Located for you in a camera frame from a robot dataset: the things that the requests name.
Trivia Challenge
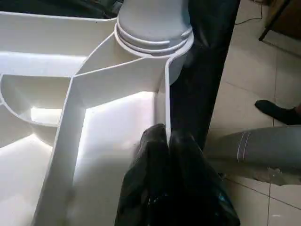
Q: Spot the white plastic table leg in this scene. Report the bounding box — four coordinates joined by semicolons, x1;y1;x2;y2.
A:
115;0;194;58

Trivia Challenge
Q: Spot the black metal stand leg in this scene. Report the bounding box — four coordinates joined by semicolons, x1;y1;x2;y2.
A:
259;0;293;42

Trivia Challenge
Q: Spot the black shoe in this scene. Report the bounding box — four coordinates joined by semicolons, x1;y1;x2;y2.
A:
254;99;301;126

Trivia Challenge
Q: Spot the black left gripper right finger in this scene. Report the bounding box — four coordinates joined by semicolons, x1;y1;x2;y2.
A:
168;131;241;226

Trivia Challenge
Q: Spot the black work mat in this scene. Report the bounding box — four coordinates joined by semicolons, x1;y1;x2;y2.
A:
0;0;241;152

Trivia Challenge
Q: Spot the white plastic table top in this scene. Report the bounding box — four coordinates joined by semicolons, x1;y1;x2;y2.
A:
0;10;194;226

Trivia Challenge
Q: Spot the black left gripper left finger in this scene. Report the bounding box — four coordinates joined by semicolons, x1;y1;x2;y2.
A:
115;123;173;226

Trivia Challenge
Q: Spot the grey trouser leg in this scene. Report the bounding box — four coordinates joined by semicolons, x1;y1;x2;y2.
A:
205;126;301;166

